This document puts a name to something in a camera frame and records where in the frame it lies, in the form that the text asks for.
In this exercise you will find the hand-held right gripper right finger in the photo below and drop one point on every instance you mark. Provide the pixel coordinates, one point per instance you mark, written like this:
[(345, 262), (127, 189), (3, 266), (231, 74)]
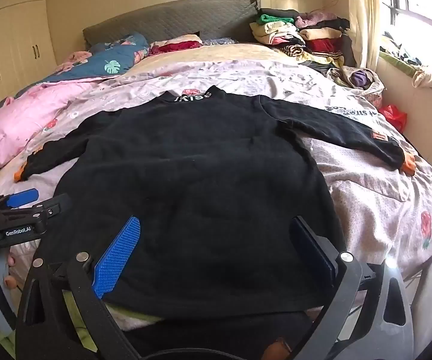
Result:
[(313, 247)]

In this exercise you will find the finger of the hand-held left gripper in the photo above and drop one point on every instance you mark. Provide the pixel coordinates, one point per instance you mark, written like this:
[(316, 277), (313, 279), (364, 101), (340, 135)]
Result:
[(22, 197), (52, 206)]

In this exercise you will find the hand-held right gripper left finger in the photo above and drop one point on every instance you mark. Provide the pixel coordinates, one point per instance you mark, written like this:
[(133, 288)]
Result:
[(118, 255)]

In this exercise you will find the black sweater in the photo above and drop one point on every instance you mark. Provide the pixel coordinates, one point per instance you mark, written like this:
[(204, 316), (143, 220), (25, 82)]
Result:
[(201, 176)]

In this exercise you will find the clothes on windowsill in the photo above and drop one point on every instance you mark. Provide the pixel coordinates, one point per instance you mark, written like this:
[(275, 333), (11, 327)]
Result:
[(426, 78)]

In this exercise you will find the pile of folded clothes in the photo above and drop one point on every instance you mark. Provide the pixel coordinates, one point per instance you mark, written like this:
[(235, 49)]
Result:
[(276, 32)]

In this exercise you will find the strawberry print duvet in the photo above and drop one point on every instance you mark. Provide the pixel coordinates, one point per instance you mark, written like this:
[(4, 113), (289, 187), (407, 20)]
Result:
[(369, 195)]

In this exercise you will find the pink quilt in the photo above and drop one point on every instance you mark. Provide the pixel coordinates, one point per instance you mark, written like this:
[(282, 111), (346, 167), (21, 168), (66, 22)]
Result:
[(32, 120)]

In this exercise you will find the cream wardrobe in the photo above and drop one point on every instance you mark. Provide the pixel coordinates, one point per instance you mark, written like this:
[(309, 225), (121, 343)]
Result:
[(13, 45)]

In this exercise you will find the red plastic bag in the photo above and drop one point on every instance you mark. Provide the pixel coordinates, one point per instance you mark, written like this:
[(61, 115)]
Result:
[(394, 116)]

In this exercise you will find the blue floral quilt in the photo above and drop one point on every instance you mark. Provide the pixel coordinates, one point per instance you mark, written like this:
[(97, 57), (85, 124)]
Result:
[(118, 56)]

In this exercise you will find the red pillow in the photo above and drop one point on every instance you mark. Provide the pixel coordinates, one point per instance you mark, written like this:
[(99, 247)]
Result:
[(178, 45)]

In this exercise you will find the beige bed sheet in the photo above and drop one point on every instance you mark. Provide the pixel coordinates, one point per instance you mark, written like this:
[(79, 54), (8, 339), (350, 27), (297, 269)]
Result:
[(219, 60)]

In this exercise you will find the dark patterned pillow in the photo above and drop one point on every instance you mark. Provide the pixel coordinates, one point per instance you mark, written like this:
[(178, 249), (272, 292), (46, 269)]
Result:
[(219, 41)]

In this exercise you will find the grey quilted headboard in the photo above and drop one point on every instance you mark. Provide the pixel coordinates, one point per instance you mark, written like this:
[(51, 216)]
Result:
[(186, 18)]

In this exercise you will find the cream curtain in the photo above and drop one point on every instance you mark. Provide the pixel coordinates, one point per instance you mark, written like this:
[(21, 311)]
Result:
[(362, 18)]

